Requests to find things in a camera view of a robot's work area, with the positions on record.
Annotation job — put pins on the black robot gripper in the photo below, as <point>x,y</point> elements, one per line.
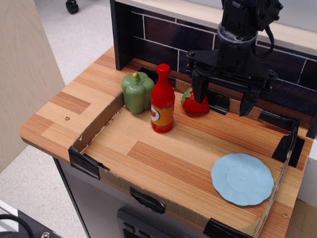
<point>235,63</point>

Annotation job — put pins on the red hot sauce bottle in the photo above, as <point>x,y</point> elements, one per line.
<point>162,101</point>

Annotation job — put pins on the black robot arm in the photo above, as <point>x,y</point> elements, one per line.
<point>262,12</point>

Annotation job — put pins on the cardboard fence with black tape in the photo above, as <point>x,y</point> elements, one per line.
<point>120,162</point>

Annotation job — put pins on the red toy strawberry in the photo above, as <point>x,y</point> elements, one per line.
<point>189,103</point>

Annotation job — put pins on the green toy bell pepper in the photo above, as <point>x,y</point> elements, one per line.
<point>137,89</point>

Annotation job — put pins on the light blue plate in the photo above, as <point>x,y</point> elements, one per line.
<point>242,179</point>

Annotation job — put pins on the dark tile backsplash panel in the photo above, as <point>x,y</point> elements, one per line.
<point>163,38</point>

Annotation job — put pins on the black oven control panel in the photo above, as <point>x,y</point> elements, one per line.
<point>133,226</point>

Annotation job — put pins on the black caster wheel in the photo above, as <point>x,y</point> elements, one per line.
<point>72,6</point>

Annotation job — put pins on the light wooden board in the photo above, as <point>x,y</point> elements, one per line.
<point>29,75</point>

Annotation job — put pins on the black base with screw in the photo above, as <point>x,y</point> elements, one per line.
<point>38,229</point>

